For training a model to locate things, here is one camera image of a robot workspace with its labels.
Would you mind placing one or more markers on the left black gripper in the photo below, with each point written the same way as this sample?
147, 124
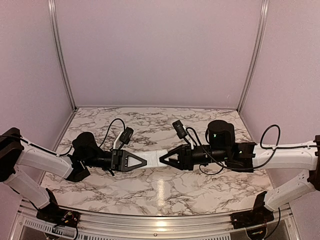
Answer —
119, 162

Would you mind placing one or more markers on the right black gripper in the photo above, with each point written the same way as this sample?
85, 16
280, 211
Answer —
185, 160

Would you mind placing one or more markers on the white remote control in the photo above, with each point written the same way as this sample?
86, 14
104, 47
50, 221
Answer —
152, 158

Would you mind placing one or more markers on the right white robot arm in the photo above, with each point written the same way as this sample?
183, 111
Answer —
304, 156

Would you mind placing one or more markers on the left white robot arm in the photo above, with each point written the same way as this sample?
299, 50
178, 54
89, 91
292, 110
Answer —
16, 151

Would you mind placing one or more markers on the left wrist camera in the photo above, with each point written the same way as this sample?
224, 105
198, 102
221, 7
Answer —
123, 138

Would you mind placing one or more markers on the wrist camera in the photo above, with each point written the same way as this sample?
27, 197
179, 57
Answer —
123, 138
182, 133

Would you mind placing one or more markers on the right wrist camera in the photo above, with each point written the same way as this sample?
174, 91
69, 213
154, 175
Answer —
182, 133

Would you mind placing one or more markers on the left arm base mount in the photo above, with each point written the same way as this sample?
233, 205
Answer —
54, 214

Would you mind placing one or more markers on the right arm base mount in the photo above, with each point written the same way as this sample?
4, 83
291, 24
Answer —
258, 215

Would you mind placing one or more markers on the front aluminium rail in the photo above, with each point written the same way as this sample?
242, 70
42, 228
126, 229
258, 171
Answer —
107, 226

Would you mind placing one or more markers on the left aluminium frame post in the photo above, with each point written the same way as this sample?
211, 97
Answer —
59, 51

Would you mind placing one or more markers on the aluminium frame post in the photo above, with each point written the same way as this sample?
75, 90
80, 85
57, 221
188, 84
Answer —
261, 28
59, 51

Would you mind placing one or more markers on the right aluminium frame post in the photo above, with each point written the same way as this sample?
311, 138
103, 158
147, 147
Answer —
261, 28

